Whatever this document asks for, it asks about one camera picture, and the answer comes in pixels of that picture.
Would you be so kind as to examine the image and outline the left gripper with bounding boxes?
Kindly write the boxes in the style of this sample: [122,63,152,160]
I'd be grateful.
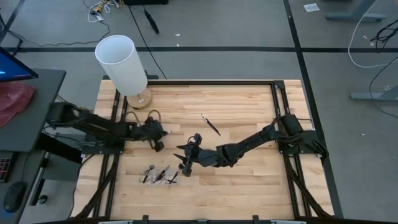
[136,116,169,152]

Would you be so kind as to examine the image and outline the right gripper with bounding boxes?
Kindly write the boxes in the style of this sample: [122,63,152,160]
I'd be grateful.
[173,133,208,177]

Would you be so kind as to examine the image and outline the round head makeup brush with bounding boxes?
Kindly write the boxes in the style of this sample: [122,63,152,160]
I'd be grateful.
[142,164,155,184]

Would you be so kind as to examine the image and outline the clear plastic pouch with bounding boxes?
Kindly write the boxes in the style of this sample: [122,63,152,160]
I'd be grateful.
[141,169,180,187]

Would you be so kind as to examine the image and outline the white shade wooden base lamp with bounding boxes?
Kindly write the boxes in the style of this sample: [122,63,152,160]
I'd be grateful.
[95,34,153,110]

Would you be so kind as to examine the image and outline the black stick-shaped plug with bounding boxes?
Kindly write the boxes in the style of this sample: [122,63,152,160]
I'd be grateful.
[143,8,160,34]

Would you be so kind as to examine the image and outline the black box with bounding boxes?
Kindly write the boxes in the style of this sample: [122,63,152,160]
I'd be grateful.
[123,0,169,6]

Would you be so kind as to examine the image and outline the black desk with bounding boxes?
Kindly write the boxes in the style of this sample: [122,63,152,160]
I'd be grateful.
[0,68,67,153]

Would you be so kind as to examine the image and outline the red cloth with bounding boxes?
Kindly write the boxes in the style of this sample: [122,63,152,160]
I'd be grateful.
[0,81,35,128]

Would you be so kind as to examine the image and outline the black computer mouse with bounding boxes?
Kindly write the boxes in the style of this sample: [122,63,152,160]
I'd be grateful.
[2,181,27,213]

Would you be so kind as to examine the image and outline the keyboard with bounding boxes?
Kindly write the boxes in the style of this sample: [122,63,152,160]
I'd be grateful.
[0,157,12,184]

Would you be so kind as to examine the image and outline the computer monitor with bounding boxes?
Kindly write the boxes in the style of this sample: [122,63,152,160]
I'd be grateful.
[0,46,40,83]

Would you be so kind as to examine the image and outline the grey desk foot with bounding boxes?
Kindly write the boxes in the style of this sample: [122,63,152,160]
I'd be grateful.
[349,55,398,102]
[325,0,388,22]

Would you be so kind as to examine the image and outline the long black floor cable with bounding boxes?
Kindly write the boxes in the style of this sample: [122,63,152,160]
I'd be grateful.
[128,5,168,80]

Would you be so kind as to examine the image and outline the black aluminium table frame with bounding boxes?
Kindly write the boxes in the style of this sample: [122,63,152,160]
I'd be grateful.
[70,79,345,224]

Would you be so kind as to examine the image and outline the grey desk base plate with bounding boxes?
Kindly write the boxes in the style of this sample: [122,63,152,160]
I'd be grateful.
[42,146,82,183]

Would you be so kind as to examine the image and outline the thin black floor cable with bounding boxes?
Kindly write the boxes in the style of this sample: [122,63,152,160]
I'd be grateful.
[6,21,111,47]

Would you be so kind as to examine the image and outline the white yellow cable bundle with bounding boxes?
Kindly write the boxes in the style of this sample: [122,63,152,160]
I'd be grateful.
[82,0,121,23]

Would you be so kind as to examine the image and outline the white floor cable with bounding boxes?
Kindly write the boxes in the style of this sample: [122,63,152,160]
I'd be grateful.
[348,14,398,68]

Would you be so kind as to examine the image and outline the black cable bundle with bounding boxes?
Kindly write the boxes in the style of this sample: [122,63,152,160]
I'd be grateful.
[369,20,398,52]

